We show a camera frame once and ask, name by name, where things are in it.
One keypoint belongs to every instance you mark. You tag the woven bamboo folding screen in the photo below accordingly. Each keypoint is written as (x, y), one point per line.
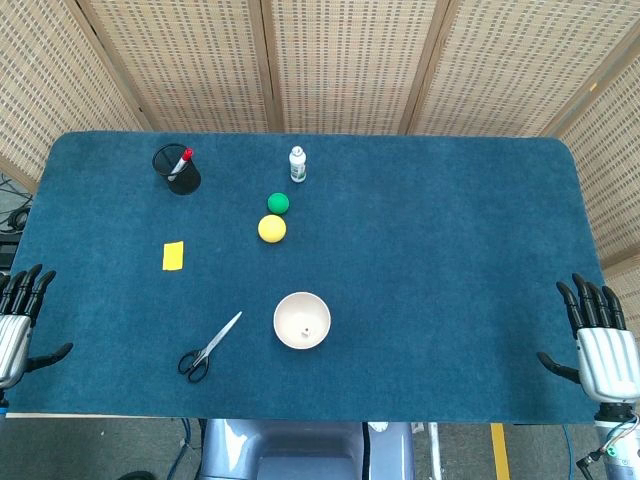
(350, 65)

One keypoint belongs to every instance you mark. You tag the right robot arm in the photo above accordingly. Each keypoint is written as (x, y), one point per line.
(618, 440)

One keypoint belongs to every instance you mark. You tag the blue-grey robot torso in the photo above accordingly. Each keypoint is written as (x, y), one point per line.
(295, 450)

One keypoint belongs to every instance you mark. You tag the yellow sticky note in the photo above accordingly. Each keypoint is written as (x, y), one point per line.
(173, 256)

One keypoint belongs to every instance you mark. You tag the cream white bowl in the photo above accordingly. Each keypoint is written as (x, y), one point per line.
(302, 320)

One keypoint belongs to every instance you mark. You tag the green ball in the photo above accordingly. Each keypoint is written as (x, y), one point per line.
(278, 203)

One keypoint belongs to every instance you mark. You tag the blue felt table mat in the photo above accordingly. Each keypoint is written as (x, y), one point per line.
(400, 280)

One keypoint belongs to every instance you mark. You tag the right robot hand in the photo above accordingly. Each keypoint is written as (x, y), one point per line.
(605, 350)

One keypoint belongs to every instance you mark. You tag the black mesh pen holder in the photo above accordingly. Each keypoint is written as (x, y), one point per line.
(181, 175)

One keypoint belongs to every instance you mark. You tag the small white bottle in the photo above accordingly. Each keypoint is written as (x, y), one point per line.
(297, 165)

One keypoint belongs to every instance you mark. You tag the yellow ball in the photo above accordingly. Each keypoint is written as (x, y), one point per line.
(272, 229)

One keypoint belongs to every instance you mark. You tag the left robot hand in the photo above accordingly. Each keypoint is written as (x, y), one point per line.
(12, 335)

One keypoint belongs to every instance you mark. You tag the red capped marker pen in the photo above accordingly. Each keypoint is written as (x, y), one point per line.
(180, 163)

